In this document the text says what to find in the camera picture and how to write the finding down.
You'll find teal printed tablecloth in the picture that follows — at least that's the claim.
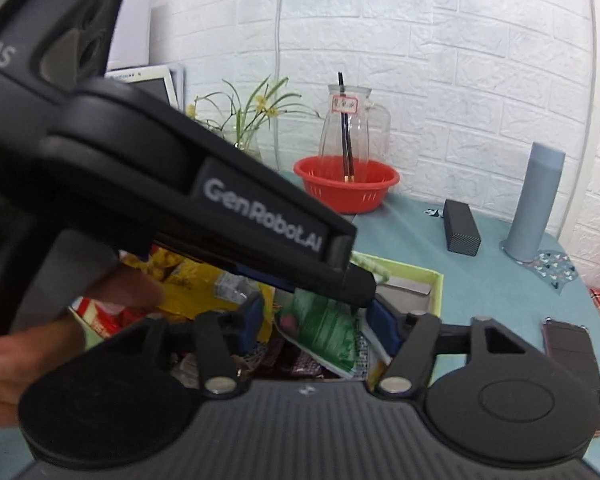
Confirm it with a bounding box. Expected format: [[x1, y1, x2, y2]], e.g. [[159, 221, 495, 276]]
[[0, 170, 600, 466]]

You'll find green cardboard box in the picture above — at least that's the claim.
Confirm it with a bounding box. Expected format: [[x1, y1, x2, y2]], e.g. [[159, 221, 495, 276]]
[[67, 251, 445, 386]]

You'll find black ribbed box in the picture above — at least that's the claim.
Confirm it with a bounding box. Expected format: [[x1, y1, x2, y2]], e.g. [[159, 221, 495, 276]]
[[442, 198, 482, 257]]

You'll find white water dispenser with screen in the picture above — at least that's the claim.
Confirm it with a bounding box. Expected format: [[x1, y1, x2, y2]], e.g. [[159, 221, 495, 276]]
[[104, 64, 186, 112]]

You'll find grey blue cylindrical bottle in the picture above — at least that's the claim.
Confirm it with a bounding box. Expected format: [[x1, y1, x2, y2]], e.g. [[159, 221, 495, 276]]
[[499, 142, 566, 262]]

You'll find white wall water purifier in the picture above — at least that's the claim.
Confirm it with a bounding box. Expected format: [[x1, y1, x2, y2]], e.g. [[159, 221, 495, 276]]
[[106, 0, 154, 72]]

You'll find clear dark red dates packet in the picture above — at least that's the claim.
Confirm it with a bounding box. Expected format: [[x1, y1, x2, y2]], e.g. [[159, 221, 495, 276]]
[[257, 342, 333, 377]]

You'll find black stirring stick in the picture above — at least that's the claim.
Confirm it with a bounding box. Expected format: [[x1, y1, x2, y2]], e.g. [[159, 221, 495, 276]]
[[337, 70, 357, 184]]

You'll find yellow snack packet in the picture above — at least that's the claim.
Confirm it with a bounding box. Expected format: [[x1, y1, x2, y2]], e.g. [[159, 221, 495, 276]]
[[125, 250, 275, 342]]

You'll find glass pitcher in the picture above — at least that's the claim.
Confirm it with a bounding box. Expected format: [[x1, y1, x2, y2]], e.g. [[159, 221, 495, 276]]
[[317, 84, 392, 172]]

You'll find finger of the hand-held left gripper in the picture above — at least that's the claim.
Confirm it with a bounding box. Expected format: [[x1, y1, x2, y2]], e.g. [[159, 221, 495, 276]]
[[151, 241, 377, 309]]

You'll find floral fabric coaster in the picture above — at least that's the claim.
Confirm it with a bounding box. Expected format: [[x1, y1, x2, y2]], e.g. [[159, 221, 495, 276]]
[[499, 247, 581, 292]]

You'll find red snack packet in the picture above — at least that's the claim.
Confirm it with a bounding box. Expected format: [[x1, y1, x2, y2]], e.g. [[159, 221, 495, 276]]
[[69, 296, 148, 338]]

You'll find yellow flower plant glass vase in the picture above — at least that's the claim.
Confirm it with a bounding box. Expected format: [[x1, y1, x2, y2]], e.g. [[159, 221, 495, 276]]
[[186, 75, 322, 162]]

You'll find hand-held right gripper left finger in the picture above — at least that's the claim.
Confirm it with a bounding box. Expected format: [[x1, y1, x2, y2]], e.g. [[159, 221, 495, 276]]
[[130, 292, 268, 388]]

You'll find red plastic basket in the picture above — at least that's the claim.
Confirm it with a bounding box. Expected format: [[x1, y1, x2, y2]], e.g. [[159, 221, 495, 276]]
[[293, 155, 401, 215]]

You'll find green snack packet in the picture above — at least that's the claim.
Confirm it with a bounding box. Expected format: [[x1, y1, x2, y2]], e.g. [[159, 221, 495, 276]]
[[274, 291, 367, 380]]

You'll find person's left hand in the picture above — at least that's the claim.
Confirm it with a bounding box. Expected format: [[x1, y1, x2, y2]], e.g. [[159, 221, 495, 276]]
[[0, 264, 165, 429]]

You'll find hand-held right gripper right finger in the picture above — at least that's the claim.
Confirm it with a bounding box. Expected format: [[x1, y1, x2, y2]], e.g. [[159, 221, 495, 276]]
[[366, 299, 520, 387]]

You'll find smartphone with pink case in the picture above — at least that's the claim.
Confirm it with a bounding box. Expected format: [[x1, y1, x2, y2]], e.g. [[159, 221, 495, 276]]
[[541, 317, 600, 434]]

